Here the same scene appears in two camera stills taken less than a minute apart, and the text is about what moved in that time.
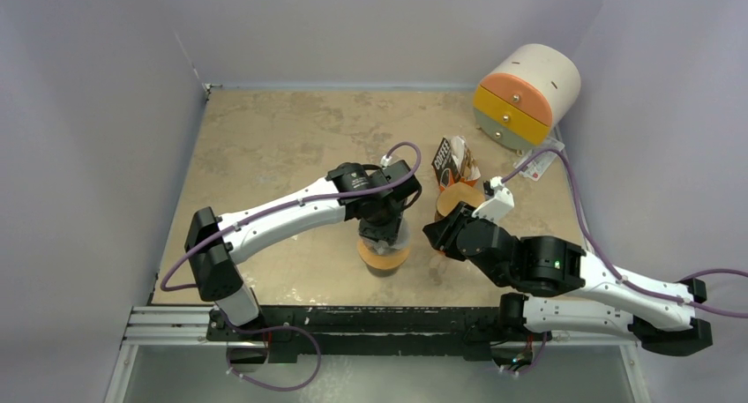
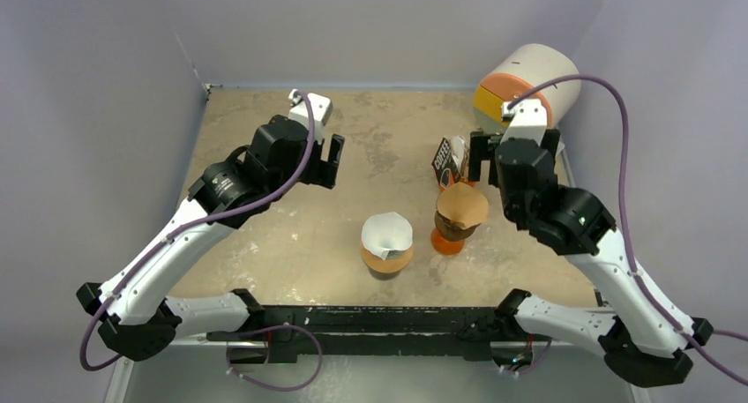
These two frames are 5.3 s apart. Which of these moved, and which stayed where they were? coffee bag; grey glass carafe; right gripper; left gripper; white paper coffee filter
Moved: right gripper; left gripper
Stayed: grey glass carafe; white paper coffee filter; coffee bag
